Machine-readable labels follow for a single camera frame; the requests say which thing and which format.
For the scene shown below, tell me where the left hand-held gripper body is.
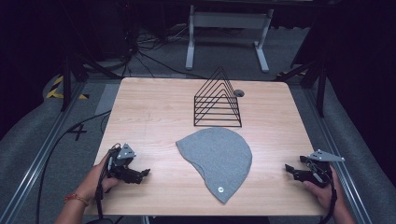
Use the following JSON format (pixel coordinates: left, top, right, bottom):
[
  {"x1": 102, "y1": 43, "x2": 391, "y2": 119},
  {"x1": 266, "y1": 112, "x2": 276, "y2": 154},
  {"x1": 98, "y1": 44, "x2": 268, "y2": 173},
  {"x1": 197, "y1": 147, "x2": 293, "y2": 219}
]
[{"x1": 106, "y1": 142, "x2": 142, "y2": 185}]

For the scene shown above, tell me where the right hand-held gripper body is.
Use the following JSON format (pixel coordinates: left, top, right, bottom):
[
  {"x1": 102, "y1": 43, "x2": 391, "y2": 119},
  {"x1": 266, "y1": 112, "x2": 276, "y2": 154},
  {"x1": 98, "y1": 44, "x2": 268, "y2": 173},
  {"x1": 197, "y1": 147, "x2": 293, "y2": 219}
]
[{"x1": 293, "y1": 148, "x2": 346, "y2": 189}]

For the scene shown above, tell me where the person's right hand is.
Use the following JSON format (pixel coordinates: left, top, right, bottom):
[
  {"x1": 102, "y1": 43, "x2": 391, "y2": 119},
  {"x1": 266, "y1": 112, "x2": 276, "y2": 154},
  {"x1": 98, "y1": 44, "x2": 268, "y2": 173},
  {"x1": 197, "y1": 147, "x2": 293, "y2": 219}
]
[{"x1": 302, "y1": 165, "x2": 344, "y2": 214}]

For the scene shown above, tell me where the person's left hand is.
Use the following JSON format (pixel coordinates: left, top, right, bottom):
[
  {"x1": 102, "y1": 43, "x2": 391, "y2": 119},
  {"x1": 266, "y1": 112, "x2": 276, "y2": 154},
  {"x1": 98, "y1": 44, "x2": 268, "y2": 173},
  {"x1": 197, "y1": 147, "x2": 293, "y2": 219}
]
[{"x1": 75, "y1": 152, "x2": 123, "y2": 203}]

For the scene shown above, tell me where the grey knit hat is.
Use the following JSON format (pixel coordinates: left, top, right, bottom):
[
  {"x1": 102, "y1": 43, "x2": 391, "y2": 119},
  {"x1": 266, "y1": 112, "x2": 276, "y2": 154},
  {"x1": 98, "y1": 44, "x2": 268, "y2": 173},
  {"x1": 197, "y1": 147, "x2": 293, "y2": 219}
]
[{"x1": 175, "y1": 127, "x2": 253, "y2": 205}]

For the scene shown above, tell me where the black metal stand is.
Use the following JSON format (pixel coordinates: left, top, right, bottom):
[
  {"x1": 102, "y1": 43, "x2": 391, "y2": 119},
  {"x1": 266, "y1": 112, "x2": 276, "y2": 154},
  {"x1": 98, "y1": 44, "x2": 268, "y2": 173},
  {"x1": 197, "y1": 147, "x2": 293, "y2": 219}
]
[
  {"x1": 273, "y1": 52, "x2": 329, "y2": 119},
  {"x1": 59, "y1": 50, "x2": 123, "y2": 113}
]

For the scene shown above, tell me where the yellow and black floor tape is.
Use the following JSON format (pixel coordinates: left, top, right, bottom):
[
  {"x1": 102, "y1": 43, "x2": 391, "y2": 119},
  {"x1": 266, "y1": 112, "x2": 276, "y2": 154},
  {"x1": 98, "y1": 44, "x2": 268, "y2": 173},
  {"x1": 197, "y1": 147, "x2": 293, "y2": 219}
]
[{"x1": 45, "y1": 75, "x2": 91, "y2": 101}]

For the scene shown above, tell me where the aluminium floor rail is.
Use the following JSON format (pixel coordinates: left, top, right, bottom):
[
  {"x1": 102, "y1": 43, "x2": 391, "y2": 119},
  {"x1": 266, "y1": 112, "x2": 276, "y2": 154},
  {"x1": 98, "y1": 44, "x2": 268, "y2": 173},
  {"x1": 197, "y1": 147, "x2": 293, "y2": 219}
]
[
  {"x1": 0, "y1": 81, "x2": 87, "y2": 224},
  {"x1": 303, "y1": 88, "x2": 375, "y2": 224}
]

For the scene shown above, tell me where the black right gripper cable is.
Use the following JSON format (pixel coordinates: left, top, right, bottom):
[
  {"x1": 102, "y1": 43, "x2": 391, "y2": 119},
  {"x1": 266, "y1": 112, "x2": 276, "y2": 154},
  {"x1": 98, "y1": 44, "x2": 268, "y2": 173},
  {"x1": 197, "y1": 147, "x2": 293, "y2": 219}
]
[{"x1": 304, "y1": 158, "x2": 339, "y2": 224}]

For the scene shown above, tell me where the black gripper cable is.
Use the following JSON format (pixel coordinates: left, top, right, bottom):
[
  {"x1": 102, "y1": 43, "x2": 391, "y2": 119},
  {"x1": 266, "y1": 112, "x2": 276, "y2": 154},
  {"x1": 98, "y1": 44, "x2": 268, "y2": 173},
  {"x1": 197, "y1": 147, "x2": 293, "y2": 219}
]
[
  {"x1": 304, "y1": 158, "x2": 339, "y2": 224},
  {"x1": 94, "y1": 143, "x2": 122, "y2": 220}
]

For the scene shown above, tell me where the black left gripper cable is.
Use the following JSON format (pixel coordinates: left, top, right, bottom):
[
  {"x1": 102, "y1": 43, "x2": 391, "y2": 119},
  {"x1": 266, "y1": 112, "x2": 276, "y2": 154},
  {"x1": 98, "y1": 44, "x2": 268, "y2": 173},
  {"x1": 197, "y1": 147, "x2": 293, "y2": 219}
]
[{"x1": 94, "y1": 143, "x2": 122, "y2": 220}]

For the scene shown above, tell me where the red string bracelet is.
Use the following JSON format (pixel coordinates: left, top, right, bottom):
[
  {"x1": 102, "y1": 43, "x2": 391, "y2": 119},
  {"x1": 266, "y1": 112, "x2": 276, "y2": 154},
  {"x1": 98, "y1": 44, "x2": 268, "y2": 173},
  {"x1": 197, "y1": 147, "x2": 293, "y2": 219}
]
[{"x1": 64, "y1": 192, "x2": 90, "y2": 207}]

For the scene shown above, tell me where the black floor cable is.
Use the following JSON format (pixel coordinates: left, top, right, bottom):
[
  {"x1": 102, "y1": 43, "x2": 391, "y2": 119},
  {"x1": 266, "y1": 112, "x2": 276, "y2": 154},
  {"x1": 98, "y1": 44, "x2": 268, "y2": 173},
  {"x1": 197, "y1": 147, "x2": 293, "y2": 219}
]
[{"x1": 35, "y1": 109, "x2": 113, "y2": 224}]

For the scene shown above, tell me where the black wire triangular rack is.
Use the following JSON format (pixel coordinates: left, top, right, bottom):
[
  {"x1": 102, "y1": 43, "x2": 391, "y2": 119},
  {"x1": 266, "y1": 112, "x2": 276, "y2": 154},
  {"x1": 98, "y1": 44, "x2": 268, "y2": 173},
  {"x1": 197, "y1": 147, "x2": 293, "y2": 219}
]
[{"x1": 192, "y1": 65, "x2": 243, "y2": 129}]

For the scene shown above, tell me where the white metal desk frame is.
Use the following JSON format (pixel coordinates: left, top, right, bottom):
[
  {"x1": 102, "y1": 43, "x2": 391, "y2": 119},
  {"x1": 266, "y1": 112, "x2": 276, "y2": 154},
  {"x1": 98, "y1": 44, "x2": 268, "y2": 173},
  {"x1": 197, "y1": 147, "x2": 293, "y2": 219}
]
[{"x1": 185, "y1": 4, "x2": 276, "y2": 75}]

